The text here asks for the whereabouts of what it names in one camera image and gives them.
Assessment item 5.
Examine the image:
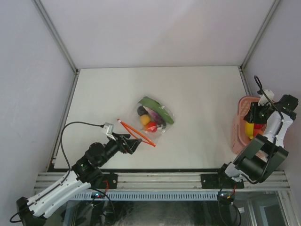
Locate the red fake apple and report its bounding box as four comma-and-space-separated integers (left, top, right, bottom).
253, 123, 264, 129

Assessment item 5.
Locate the yellow fake banana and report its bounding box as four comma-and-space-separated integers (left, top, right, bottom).
245, 121, 254, 139

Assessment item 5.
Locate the left aluminium corner post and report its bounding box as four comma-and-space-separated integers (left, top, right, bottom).
32, 0, 78, 74

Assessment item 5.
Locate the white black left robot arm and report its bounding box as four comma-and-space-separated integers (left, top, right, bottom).
16, 133, 142, 226

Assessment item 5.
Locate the perforated grey cable duct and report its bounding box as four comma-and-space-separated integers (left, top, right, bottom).
71, 191, 218, 201

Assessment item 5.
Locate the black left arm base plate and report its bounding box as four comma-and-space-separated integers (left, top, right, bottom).
93, 173, 118, 190

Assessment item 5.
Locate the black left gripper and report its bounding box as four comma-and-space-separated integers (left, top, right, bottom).
97, 132, 141, 167

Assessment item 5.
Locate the pink plastic basket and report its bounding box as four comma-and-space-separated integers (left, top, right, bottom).
231, 96, 260, 155

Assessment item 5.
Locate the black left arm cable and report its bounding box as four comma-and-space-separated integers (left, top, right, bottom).
9, 121, 104, 223

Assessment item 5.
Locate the aluminium corner frame post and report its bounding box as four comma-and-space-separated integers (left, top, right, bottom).
239, 0, 282, 73

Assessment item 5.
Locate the wrinkled yellow fake fruit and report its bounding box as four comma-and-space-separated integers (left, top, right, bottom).
139, 114, 151, 126

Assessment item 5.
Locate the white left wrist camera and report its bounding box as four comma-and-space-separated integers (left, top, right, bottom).
101, 122, 116, 141

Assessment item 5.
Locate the clear zip top bag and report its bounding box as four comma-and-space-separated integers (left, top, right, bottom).
116, 96, 176, 148

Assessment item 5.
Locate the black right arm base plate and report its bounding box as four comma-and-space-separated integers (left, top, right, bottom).
200, 173, 245, 189

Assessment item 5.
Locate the purple fake eggplant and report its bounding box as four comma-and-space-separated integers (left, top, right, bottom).
137, 105, 166, 128

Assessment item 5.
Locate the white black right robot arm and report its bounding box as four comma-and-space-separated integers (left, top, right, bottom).
216, 95, 298, 188

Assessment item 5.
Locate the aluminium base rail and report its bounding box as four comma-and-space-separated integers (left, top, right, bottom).
35, 171, 290, 190

